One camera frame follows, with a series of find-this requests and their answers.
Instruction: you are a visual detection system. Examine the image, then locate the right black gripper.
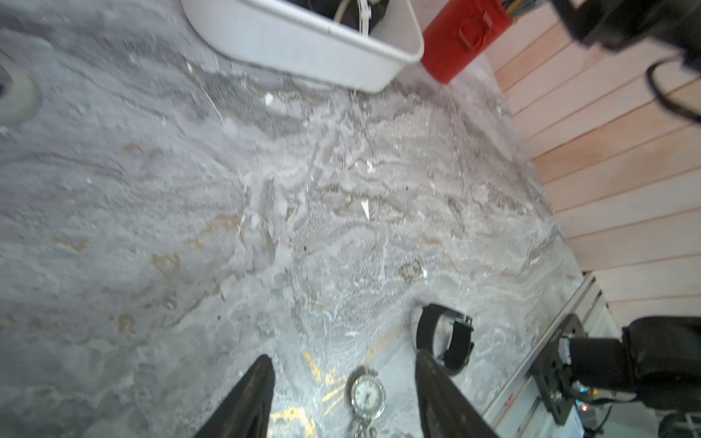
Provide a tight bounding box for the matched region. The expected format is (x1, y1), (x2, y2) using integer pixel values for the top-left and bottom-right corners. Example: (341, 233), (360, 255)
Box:
(552, 0), (700, 71)

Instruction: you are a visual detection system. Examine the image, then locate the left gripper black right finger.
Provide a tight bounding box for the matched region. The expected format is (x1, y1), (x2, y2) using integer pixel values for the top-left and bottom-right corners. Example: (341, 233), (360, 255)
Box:
(415, 350), (498, 438)

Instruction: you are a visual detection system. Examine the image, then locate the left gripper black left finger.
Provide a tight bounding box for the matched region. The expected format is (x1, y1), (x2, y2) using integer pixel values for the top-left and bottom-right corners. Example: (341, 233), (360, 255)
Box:
(195, 355), (275, 438)

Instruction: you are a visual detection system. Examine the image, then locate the small black watch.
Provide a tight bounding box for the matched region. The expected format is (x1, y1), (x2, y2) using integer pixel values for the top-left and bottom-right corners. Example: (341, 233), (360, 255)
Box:
(415, 303), (475, 376)

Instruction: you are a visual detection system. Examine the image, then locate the silver metal watch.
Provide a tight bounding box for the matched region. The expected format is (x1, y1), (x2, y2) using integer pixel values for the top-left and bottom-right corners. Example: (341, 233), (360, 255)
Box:
(350, 373), (386, 437)

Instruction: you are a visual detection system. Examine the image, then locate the white small watch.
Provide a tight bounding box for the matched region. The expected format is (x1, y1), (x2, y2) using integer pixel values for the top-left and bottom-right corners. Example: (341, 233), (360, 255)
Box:
(333, 0), (388, 37)

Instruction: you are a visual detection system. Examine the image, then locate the white plastic storage box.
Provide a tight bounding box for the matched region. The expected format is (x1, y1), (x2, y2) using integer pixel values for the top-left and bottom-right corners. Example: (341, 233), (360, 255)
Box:
(183, 0), (425, 93)

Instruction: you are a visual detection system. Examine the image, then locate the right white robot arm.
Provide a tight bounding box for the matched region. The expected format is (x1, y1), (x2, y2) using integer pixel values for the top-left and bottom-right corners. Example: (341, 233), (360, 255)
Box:
(553, 1), (700, 437)

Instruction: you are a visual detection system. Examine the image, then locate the bundle of pens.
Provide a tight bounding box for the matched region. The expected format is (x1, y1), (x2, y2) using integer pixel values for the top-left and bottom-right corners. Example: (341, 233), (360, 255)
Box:
(502, 0), (546, 19)

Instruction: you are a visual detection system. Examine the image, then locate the red pen cup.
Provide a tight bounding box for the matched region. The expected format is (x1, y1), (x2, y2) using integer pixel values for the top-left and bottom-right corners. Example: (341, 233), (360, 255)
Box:
(422, 0), (513, 84)

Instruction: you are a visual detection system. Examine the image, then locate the beige stapler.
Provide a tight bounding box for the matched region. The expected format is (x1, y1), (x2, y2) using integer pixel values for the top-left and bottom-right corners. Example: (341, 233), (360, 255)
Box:
(1, 65), (40, 127)

